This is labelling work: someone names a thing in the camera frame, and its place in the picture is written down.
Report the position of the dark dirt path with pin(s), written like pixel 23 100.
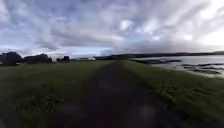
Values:
pixel 110 96

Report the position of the distant dark hills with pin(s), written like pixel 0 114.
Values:
pixel 173 54

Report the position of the green grass bank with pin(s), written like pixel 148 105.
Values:
pixel 186 90

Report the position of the green grass field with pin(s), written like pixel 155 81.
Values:
pixel 36 86

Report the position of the grey water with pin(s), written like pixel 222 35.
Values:
pixel 200 64

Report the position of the dark clump of trees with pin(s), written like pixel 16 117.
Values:
pixel 23 59

